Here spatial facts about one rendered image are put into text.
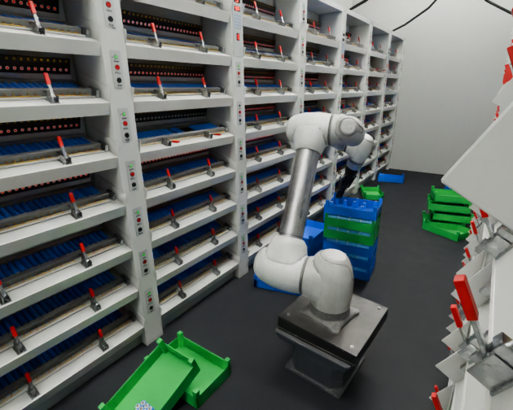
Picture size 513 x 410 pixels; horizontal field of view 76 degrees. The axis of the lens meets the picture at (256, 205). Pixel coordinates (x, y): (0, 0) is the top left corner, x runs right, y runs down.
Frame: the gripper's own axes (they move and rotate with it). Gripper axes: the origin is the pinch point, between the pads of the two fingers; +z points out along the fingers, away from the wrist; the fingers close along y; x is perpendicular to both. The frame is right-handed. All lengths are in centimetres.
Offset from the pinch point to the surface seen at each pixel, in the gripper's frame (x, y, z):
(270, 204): 31, -26, 31
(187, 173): 19, -96, -17
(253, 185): 30, -46, 9
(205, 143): 23, -87, -32
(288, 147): 53, -6, -1
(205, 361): -53, -111, 29
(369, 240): -34.3, -2.2, 7.8
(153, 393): -59, -135, 21
